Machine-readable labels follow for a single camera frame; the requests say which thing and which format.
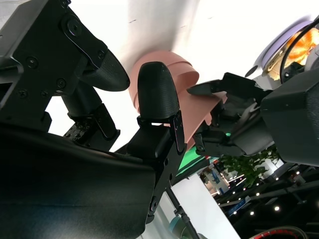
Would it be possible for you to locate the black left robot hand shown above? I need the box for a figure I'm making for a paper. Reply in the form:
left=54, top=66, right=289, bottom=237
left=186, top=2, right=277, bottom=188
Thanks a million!
left=186, top=72, right=275, bottom=157

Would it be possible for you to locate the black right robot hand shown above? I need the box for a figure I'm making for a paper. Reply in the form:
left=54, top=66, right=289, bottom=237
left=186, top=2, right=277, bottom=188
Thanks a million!
left=0, top=0, right=187, bottom=239

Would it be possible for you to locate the pink plastic bowl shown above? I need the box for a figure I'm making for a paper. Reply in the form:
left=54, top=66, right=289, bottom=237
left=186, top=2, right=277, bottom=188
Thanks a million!
left=136, top=50, right=190, bottom=68
left=174, top=74, right=228, bottom=150
left=129, top=61, right=200, bottom=113

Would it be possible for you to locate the green leafy plant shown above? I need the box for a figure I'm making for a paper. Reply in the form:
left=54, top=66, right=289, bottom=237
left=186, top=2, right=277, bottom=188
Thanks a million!
left=220, top=145, right=284, bottom=189

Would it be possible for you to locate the lavender round disc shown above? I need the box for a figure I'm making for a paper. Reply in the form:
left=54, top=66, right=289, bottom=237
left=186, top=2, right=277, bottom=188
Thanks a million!
left=245, top=16, right=319, bottom=80

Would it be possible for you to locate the green panel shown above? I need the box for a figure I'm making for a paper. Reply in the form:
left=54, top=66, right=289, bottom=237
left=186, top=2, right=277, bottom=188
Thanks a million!
left=175, top=146, right=210, bottom=178

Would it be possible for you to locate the teal round object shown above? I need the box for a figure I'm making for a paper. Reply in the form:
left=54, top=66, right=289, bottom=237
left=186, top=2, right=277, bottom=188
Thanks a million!
left=168, top=215, right=190, bottom=239

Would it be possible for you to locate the black tripod pole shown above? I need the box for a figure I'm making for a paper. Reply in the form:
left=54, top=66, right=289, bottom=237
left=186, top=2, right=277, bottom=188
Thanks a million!
left=166, top=186, right=201, bottom=239

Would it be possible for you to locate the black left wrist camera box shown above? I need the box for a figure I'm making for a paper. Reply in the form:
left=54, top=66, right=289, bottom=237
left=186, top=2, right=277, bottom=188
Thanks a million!
left=261, top=71, right=319, bottom=168

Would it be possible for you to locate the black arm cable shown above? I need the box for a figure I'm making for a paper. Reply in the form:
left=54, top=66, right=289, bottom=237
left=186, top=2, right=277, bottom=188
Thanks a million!
left=281, top=21, right=319, bottom=69

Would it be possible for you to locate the red and black hose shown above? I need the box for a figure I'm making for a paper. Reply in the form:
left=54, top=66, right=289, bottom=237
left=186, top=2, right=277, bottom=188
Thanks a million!
left=253, top=226, right=319, bottom=239

